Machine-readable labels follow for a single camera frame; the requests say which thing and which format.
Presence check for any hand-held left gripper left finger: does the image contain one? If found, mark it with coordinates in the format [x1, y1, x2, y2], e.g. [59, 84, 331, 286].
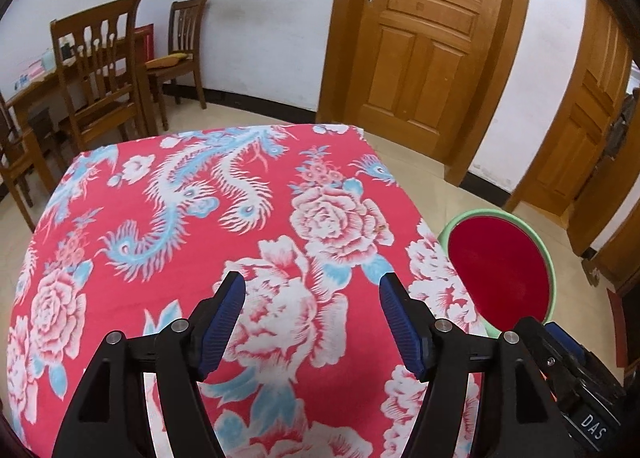
[51, 272, 247, 458]

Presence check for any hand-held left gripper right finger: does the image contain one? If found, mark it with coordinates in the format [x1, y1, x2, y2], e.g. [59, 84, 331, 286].
[378, 272, 571, 458]

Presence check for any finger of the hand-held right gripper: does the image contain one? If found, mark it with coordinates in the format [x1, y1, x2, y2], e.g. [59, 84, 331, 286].
[545, 322, 596, 370]
[515, 317, 568, 391]

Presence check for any green basin with red inside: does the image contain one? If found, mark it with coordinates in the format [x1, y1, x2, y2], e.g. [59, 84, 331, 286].
[437, 208, 557, 341]

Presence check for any wooden door panel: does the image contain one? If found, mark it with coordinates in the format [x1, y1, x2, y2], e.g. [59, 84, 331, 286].
[595, 218, 640, 291]

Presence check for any red floral tablecloth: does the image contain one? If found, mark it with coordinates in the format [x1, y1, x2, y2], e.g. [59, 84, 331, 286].
[0, 124, 488, 458]

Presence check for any open wooden panel door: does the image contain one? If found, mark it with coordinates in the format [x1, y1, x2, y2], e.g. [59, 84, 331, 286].
[505, 0, 640, 259]

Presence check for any tall wooden dining chair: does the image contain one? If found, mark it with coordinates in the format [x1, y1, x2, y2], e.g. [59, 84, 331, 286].
[49, 0, 161, 151]

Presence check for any dark wooden chair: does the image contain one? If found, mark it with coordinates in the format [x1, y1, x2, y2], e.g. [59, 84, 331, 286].
[0, 92, 56, 233]

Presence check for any closed wooden panel door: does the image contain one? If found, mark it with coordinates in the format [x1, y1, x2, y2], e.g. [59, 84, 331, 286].
[317, 0, 536, 186]

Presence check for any yellow seat cushion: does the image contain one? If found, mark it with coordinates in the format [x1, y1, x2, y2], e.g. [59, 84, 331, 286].
[145, 52, 188, 71]

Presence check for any red flat board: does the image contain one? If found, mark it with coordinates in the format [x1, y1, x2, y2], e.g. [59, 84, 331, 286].
[134, 24, 155, 63]

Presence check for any wooden dining table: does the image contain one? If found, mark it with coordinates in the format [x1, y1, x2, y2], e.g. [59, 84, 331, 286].
[5, 45, 151, 149]

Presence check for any wooden chair with cushion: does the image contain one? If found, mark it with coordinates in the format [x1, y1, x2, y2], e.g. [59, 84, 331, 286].
[145, 0, 211, 111]

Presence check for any pile of pale packets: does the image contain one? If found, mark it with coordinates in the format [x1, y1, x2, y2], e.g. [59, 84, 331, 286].
[12, 50, 56, 88]

